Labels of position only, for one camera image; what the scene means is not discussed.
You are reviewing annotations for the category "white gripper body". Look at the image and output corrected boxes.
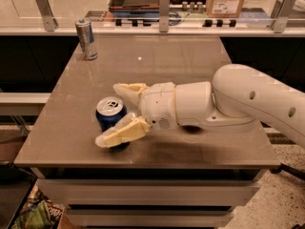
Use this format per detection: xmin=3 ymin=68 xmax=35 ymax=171
xmin=139 ymin=82 xmax=177 ymax=130

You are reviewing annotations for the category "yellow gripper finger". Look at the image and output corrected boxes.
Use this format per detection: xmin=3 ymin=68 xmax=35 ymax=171
xmin=95 ymin=114 xmax=152 ymax=148
xmin=113 ymin=83 xmax=148 ymax=106

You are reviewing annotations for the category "blue pepsi can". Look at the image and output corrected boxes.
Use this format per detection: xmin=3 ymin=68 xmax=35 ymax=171
xmin=95 ymin=95 xmax=131 ymax=152

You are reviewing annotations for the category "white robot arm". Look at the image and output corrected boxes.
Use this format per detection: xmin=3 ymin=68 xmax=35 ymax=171
xmin=95 ymin=64 xmax=305 ymax=148

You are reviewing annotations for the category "silver redbull can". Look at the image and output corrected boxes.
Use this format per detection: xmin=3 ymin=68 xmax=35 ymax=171
xmin=75 ymin=19 xmax=97 ymax=60

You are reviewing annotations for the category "upper white drawer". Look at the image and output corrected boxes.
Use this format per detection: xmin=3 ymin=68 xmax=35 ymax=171
xmin=37 ymin=179 xmax=259 ymax=206

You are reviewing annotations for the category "white drawer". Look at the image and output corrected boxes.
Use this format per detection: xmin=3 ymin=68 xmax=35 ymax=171
xmin=37 ymin=179 xmax=259 ymax=206
xmin=66 ymin=210 xmax=233 ymax=228

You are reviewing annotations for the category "lower white drawer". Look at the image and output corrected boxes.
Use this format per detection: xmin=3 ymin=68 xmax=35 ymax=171
xmin=66 ymin=210 xmax=233 ymax=228

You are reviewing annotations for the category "cardboard box with label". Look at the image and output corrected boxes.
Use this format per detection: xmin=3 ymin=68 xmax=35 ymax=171
xmin=206 ymin=0 xmax=244 ymax=18

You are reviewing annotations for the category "green chip bag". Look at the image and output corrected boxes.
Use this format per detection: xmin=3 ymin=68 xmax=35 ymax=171
xmin=11 ymin=186 xmax=64 ymax=229

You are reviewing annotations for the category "middle metal bracket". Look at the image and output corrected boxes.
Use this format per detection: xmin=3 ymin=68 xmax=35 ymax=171
xmin=159 ymin=0 xmax=170 ymax=32

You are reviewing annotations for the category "metal bracket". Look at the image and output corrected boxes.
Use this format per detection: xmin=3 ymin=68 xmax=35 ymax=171
xmin=35 ymin=0 xmax=58 ymax=31
xmin=272 ymin=0 xmax=296 ymax=33
xmin=159 ymin=0 xmax=170 ymax=32

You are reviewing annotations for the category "left metal bracket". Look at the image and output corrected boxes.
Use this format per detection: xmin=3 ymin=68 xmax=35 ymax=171
xmin=35 ymin=0 xmax=58 ymax=31

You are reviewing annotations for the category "right metal bracket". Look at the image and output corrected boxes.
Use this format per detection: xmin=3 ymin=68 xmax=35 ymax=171
xmin=272 ymin=0 xmax=296 ymax=33

